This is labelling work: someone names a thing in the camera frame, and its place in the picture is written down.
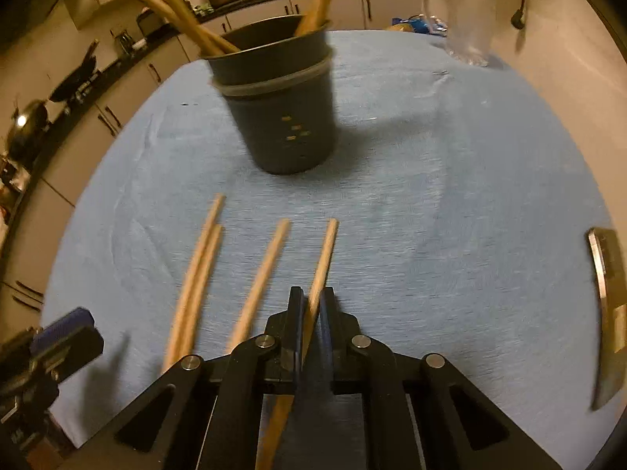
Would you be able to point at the clear glass pitcher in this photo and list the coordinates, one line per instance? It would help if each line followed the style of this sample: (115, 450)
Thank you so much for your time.
(470, 19)

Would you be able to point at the black frying pan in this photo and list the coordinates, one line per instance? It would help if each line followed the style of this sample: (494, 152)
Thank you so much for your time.
(73, 76)

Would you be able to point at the bundle of tan chopsticks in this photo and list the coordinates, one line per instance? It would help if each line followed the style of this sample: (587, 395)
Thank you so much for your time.
(171, 10)

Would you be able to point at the black utensil holder cup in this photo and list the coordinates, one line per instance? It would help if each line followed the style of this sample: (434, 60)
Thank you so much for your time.
(284, 107)

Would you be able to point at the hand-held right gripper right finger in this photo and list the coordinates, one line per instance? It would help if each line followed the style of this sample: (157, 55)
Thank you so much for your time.
(327, 333)

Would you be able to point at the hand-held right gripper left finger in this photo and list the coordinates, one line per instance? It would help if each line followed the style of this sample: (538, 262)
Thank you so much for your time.
(294, 333)

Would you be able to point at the steel wok with lid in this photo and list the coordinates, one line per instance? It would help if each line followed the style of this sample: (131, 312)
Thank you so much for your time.
(27, 129)

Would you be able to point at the silver rice cooker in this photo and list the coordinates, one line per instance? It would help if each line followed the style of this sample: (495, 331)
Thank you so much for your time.
(149, 22)

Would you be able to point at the black smartphone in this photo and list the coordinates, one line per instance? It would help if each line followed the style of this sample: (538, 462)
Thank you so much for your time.
(612, 303)

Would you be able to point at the wooden chopstick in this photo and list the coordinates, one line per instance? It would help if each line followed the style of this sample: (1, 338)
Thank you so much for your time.
(204, 274)
(323, 264)
(259, 279)
(215, 210)

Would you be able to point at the blue table cloth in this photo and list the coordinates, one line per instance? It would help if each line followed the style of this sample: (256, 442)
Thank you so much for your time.
(441, 205)

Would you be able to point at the steel kettle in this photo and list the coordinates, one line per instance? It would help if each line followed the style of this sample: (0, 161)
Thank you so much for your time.
(123, 41)

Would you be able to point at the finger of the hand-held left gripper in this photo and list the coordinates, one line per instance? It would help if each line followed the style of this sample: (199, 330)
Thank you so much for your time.
(61, 328)
(78, 352)

